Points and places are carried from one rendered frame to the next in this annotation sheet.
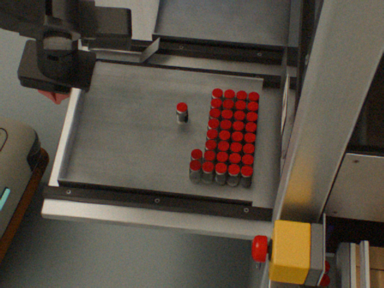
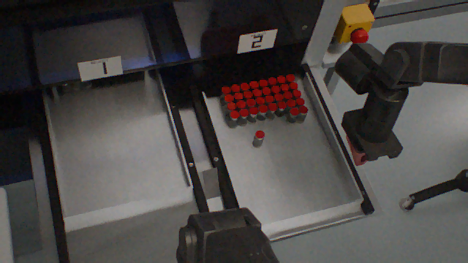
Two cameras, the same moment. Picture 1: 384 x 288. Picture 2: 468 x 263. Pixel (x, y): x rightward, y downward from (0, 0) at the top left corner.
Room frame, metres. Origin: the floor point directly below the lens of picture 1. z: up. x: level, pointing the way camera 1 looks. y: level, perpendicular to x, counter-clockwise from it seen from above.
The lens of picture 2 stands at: (1.10, 0.50, 1.94)
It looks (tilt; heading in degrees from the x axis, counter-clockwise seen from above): 59 degrees down; 236
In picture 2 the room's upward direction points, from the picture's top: 12 degrees clockwise
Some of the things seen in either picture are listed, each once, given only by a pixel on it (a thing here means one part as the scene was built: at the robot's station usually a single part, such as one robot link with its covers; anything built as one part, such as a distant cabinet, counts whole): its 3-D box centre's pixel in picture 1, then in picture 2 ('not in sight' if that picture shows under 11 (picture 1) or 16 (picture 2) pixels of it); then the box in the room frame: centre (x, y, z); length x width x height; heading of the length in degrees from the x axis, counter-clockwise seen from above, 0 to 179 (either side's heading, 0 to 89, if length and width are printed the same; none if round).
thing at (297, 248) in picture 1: (294, 252); (351, 21); (0.40, -0.15, 1.00); 0.08 x 0.07 x 0.07; 84
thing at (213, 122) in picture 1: (212, 134); (266, 112); (0.67, -0.04, 0.90); 0.18 x 0.02 x 0.05; 173
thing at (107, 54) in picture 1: (123, 49); (218, 205); (0.86, 0.13, 0.91); 0.14 x 0.03 x 0.06; 84
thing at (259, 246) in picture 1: (264, 249); (358, 36); (0.41, -0.11, 0.99); 0.04 x 0.04 x 0.04; 84
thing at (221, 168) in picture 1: (224, 135); (263, 104); (0.66, -0.06, 0.90); 0.18 x 0.02 x 0.05; 173
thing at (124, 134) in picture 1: (165, 132); (278, 147); (0.68, 0.05, 0.90); 0.34 x 0.26 x 0.04; 83
